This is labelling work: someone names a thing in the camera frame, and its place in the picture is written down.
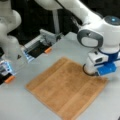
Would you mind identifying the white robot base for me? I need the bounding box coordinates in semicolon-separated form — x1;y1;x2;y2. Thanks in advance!
0;8;28;73

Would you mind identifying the orange table clamp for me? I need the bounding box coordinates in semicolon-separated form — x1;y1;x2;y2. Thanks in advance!
44;47;52;54
5;76;14;83

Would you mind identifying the orange terry towel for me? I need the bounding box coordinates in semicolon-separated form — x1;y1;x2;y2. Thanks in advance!
26;58;108;120

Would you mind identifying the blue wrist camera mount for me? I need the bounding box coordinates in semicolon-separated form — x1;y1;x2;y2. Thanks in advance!
96;51;120;76

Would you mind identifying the orange table clamp far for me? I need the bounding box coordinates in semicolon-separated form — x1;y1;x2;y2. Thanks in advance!
44;47;52;54

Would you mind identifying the orange table clamp near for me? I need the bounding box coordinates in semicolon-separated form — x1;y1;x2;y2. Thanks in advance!
5;76;14;83

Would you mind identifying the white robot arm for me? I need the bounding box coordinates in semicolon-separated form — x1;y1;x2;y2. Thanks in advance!
35;0;120;75

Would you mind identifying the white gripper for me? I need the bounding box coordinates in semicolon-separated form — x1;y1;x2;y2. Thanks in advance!
83;50;108;76

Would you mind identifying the blue lit control box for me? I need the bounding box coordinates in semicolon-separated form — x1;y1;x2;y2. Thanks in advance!
0;60;12;76

